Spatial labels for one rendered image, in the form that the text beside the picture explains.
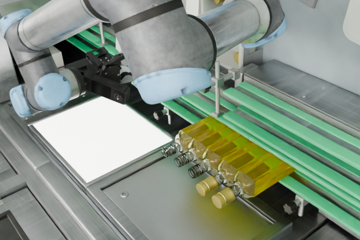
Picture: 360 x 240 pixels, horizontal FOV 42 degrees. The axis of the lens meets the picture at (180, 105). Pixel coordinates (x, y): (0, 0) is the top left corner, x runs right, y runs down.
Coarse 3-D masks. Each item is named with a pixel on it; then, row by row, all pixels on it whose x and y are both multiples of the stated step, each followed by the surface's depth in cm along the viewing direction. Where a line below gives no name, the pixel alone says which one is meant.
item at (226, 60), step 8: (208, 0) 138; (208, 8) 139; (232, 48) 145; (240, 48) 131; (224, 56) 143; (232, 56) 143; (240, 56) 132; (224, 64) 140; (232, 64) 139; (240, 64) 134
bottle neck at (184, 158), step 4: (188, 152) 122; (192, 152) 122; (180, 156) 121; (184, 156) 121; (188, 156) 121; (192, 156) 122; (176, 160) 122; (180, 160) 120; (184, 160) 120; (188, 160) 121; (192, 160) 122; (176, 164) 122; (180, 164) 120; (184, 164) 121
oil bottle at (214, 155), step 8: (232, 136) 125; (240, 136) 124; (216, 144) 122; (224, 144) 122; (232, 144) 122; (240, 144) 121; (248, 144) 122; (208, 152) 120; (216, 152) 119; (224, 152) 119; (232, 152) 120; (208, 160) 118; (216, 160) 117; (216, 168) 118
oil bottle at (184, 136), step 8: (200, 120) 133; (208, 120) 132; (216, 120) 132; (184, 128) 130; (192, 128) 129; (200, 128) 129; (208, 128) 129; (176, 136) 128; (184, 136) 126; (192, 136) 126; (184, 144) 126; (184, 152) 127
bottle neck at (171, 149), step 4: (172, 144) 126; (176, 144) 126; (180, 144) 126; (164, 148) 124; (168, 148) 125; (172, 148) 125; (176, 148) 125; (180, 148) 126; (164, 152) 126; (168, 152) 124; (172, 152) 125; (176, 152) 126; (164, 156) 126; (168, 156) 124
